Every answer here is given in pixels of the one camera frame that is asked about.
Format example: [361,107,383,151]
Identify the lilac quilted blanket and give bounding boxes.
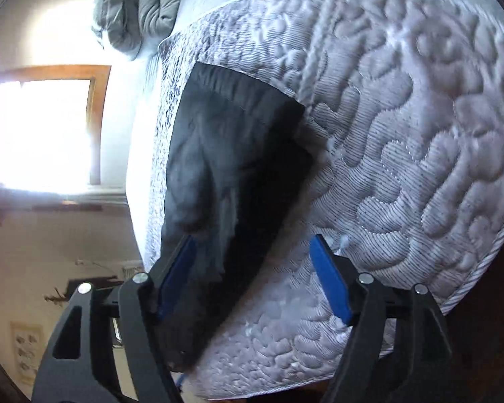
[145,0,504,401]

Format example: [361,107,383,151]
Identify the grey folded comforter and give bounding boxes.
[90,0,194,53]

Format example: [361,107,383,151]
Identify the black pants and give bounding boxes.
[153,62,313,372]

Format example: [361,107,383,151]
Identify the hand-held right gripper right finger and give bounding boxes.
[310,234,454,403]

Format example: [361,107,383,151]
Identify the wide wooden framed window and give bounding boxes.
[0,64,112,225]

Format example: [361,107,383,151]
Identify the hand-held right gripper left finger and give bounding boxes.
[31,234,198,403]

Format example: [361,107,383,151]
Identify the wall poster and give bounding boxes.
[9,321,43,388]

